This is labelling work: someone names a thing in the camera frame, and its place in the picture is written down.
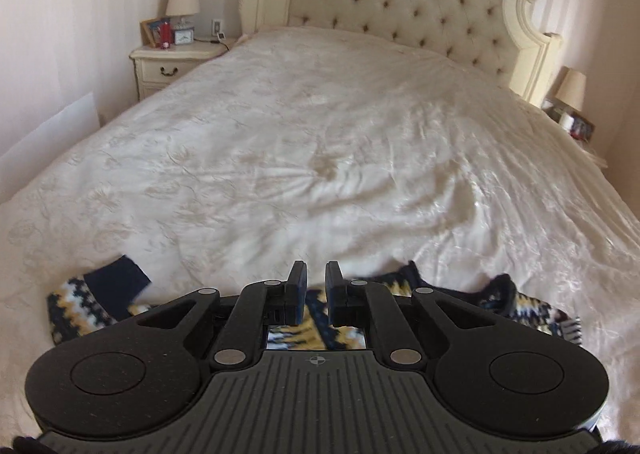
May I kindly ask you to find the dark picture frame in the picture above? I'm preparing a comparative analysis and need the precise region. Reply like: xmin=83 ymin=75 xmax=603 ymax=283
xmin=570 ymin=116 xmax=596 ymax=142

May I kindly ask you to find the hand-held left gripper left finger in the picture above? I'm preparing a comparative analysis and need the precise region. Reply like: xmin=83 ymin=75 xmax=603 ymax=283
xmin=135 ymin=260 xmax=309 ymax=369

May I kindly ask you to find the cream shade table lamp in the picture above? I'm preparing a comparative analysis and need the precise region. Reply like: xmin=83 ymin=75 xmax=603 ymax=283
xmin=554 ymin=68 xmax=587 ymax=115

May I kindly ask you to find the cream nightstand with drawer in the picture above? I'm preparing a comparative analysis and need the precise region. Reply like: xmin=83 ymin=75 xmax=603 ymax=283
xmin=130 ymin=36 xmax=238 ymax=102

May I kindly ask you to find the charger cable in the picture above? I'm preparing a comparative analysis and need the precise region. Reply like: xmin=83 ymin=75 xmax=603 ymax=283
xmin=195 ymin=32 xmax=236 ymax=52

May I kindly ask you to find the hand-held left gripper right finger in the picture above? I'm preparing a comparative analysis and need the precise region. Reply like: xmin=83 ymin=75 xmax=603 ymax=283
xmin=324 ymin=260 xmax=502 ymax=369

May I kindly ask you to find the cream floral bedspread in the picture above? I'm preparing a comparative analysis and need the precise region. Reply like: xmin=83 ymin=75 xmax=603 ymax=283
xmin=0 ymin=26 xmax=640 ymax=435

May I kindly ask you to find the wooden picture frame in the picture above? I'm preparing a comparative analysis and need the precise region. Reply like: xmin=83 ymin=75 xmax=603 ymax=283
xmin=140 ymin=18 xmax=163 ymax=47

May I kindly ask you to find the navy yellow patterned knit sweater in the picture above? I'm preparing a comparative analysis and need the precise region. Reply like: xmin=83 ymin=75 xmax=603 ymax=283
xmin=46 ymin=256 xmax=583 ymax=352

